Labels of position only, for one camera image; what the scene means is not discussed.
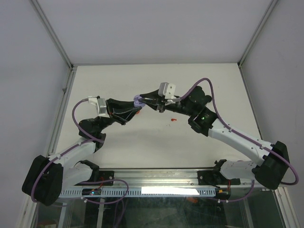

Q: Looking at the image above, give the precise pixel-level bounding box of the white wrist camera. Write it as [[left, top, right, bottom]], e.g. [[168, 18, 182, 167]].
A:
[[158, 82, 176, 100], [88, 96, 107, 117]]

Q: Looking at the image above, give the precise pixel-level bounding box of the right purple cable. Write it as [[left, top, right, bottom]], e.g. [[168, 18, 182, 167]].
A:
[[177, 77, 299, 204]]

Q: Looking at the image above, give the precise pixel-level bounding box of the aluminium frame post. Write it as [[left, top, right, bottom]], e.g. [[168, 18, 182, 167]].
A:
[[238, 0, 278, 68], [29, 0, 77, 72]]

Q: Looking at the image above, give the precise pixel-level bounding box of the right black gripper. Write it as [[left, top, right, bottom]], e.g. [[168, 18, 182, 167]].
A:
[[138, 88, 196, 117]]

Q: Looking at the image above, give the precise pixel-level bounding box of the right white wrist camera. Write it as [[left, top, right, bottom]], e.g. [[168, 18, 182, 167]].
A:
[[158, 82, 176, 100]]

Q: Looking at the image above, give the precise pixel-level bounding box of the slotted cable duct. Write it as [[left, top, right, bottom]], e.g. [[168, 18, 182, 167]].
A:
[[59, 187, 216, 198]]

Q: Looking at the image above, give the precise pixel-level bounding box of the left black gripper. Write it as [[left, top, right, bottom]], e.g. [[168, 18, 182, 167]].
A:
[[97, 99, 142, 132]]

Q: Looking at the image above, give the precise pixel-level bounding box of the aluminium mounting rail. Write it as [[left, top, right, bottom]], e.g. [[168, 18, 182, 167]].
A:
[[62, 166, 254, 190]]

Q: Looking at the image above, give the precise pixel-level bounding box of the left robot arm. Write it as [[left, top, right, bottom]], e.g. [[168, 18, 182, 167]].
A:
[[21, 96, 144, 206]]

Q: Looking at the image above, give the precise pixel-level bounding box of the left aluminium frame post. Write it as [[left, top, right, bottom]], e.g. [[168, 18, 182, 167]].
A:
[[29, 0, 77, 72]]

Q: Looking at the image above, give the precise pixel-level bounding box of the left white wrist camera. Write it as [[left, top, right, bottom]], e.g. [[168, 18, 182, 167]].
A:
[[88, 96, 107, 117]]

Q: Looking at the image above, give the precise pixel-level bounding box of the purple charging case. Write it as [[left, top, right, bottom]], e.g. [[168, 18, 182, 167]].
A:
[[133, 95, 145, 107]]

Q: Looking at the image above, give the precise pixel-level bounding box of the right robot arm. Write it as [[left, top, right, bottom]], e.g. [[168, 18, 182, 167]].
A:
[[134, 86, 289, 190]]

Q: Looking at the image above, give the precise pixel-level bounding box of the right aluminium frame post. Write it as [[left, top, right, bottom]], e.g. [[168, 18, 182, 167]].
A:
[[238, 0, 278, 68]]

